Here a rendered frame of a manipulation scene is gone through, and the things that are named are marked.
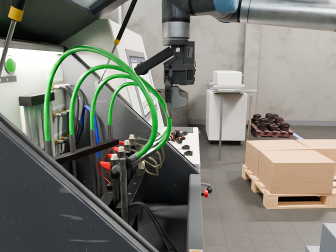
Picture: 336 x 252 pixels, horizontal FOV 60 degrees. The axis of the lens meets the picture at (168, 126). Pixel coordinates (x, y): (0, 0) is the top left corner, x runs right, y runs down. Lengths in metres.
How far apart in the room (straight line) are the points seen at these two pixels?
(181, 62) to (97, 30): 0.50
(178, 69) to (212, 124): 4.27
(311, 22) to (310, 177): 2.39
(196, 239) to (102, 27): 0.84
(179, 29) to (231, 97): 4.24
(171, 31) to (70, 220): 0.50
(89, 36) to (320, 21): 0.80
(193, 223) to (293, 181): 2.29
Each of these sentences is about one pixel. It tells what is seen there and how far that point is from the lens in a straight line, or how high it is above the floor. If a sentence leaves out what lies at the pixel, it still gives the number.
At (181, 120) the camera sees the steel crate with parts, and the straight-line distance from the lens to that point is 5.73.
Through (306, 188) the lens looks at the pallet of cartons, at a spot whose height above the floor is 0.21.
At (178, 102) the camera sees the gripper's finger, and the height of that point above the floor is 1.28.
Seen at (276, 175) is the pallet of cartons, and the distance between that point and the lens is 2.99.
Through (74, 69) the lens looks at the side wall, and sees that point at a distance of 1.20.
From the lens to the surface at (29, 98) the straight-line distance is 0.94.
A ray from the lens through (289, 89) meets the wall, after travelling 7.12.
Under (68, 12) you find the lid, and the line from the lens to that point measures 1.02.
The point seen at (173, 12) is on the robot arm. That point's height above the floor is 1.51.
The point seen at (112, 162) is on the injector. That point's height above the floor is 1.10.
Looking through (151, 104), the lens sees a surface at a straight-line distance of 0.65.
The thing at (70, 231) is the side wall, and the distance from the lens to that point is 0.57.
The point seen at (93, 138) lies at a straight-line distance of 1.04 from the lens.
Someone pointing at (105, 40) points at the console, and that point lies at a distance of 1.20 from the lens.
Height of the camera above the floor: 1.38
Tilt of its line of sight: 12 degrees down
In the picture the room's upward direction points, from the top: straight up
